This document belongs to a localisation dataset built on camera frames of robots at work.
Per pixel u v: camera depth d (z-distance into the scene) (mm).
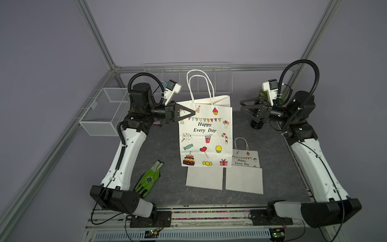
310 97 467
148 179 849
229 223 736
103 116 809
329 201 382
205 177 873
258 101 588
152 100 476
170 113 503
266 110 498
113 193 390
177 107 528
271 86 503
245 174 868
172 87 509
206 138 569
